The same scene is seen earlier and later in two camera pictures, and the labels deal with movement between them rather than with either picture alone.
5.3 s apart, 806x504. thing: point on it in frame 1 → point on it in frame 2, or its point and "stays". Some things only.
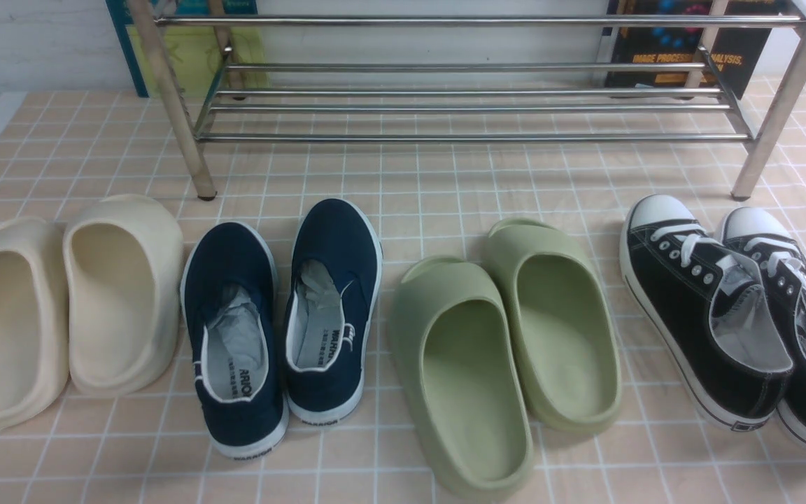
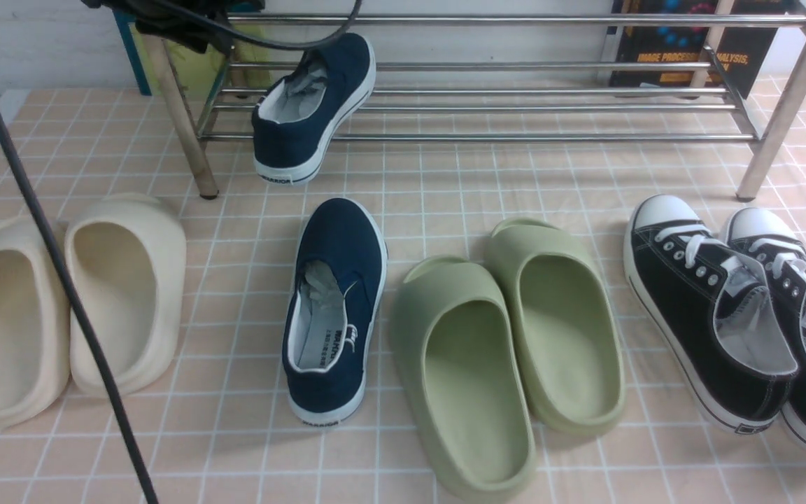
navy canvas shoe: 229,302 → 300,117
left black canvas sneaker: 704,313 stays
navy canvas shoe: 334,292 stays
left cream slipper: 12,322 stays
